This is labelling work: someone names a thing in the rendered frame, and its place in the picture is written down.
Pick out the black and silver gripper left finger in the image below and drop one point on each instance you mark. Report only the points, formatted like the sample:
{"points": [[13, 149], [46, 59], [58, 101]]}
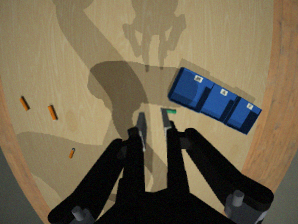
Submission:
{"points": [[94, 190]]}

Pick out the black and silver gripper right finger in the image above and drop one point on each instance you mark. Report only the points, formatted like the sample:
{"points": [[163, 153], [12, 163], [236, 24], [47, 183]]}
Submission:
{"points": [[245, 201]]}

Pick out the blue three-compartment bin rack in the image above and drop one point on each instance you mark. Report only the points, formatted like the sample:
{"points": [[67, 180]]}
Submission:
{"points": [[194, 96]]}

